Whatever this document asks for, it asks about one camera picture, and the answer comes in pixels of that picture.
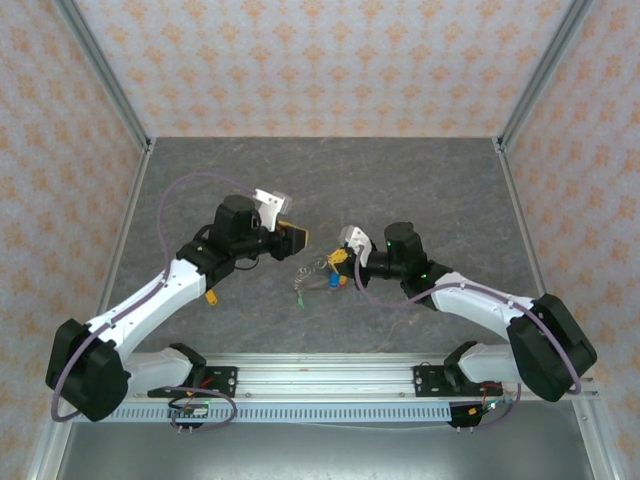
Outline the key bunch with tags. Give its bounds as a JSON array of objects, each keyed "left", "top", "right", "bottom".
[{"left": 292, "top": 257, "right": 346, "bottom": 297}]

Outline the aluminium table side bar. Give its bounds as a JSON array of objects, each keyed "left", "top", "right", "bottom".
[
  {"left": 27, "top": 138, "right": 157, "bottom": 480},
  {"left": 492, "top": 137, "right": 629, "bottom": 480}
]

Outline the small controller circuit board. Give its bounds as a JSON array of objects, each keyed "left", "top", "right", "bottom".
[
  {"left": 467, "top": 401, "right": 506, "bottom": 419},
  {"left": 167, "top": 401, "right": 209, "bottom": 419}
]

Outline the grey metal sheet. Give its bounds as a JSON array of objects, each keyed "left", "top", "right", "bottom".
[{"left": 54, "top": 422, "right": 601, "bottom": 480}]

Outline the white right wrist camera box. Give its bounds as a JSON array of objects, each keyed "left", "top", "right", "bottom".
[{"left": 338, "top": 225, "right": 377, "bottom": 257}]

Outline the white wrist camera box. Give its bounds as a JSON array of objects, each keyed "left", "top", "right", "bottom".
[
  {"left": 338, "top": 225, "right": 377, "bottom": 257},
  {"left": 253, "top": 188, "right": 294, "bottom": 234}
]

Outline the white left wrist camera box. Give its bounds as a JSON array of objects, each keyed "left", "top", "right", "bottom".
[{"left": 253, "top": 188, "right": 294, "bottom": 234}]

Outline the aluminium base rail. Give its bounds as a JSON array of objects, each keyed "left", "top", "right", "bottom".
[{"left": 53, "top": 352, "right": 599, "bottom": 401}]

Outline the white slotted cable duct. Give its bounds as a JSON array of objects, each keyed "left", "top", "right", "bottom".
[{"left": 109, "top": 403, "right": 454, "bottom": 424}]

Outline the aluminium frame post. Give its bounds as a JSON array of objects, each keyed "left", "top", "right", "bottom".
[
  {"left": 492, "top": 0, "right": 597, "bottom": 154},
  {"left": 52, "top": 0, "right": 154, "bottom": 154}
]

